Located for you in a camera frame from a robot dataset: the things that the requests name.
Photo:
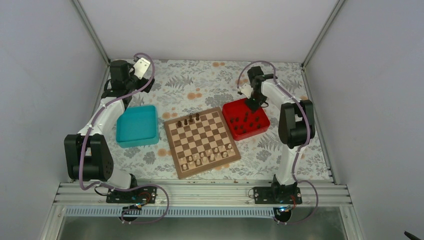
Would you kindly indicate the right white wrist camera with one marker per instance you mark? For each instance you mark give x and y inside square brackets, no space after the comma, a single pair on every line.
[245,90]

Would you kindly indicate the aluminium front rail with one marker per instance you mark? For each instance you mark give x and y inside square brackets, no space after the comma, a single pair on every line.
[203,193]

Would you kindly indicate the floral tablecloth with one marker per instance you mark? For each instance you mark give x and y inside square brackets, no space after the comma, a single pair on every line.
[184,87]

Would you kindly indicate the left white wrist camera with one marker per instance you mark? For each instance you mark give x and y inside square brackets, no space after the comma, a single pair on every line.
[141,66]

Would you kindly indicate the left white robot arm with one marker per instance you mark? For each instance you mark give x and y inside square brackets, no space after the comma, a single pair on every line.
[88,158]

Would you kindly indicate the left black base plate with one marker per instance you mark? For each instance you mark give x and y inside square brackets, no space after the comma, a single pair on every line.
[144,195]

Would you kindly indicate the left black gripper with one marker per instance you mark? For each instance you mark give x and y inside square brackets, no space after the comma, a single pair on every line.
[147,88]

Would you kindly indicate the wooden chessboard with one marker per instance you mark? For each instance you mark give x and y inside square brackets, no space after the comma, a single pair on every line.
[197,141]

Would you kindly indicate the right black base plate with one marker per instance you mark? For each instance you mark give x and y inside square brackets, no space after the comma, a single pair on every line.
[265,195]

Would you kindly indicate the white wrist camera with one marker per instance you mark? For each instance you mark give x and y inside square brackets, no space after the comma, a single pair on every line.
[245,90]
[141,66]

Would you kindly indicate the red plastic tray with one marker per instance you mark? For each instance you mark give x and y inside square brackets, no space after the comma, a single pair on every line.
[243,122]

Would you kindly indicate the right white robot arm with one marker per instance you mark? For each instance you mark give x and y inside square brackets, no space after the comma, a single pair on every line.
[296,127]

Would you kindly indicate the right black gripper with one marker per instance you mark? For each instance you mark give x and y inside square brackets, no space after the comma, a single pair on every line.
[254,107]

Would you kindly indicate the blue plastic tray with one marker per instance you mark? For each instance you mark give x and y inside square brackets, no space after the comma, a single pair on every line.
[138,126]

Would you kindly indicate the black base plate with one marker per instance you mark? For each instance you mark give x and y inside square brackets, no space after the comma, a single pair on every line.
[144,195]
[265,195]

